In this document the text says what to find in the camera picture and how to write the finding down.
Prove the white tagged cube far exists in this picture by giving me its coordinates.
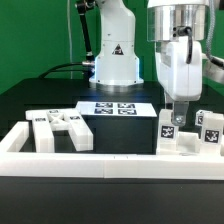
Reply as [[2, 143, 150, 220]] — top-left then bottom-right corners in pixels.
[[195, 110, 207, 126]]

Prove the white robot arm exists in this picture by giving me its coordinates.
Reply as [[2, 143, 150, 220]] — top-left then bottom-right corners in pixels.
[[89, 0, 224, 126]]

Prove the white hanging cable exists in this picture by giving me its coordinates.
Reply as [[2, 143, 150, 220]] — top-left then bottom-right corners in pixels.
[[66, 0, 74, 80]]

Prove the black cable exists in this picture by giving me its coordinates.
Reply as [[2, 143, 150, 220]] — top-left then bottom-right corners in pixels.
[[38, 61, 96, 80]]

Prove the white tag marker sheet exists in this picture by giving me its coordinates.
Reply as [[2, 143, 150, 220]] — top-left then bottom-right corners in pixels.
[[76, 101, 157, 117]]

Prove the white U-shaped fence frame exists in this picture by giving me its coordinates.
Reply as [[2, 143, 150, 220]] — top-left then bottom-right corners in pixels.
[[0, 122, 224, 180]]

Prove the white chair seat block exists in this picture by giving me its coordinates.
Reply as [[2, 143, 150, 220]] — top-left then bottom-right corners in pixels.
[[155, 131, 224, 157]]

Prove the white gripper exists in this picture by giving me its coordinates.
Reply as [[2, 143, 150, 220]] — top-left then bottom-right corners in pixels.
[[155, 39, 203, 127]]

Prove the white chair back frame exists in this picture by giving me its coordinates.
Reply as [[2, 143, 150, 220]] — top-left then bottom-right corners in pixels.
[[25, 109, 94, 153]]

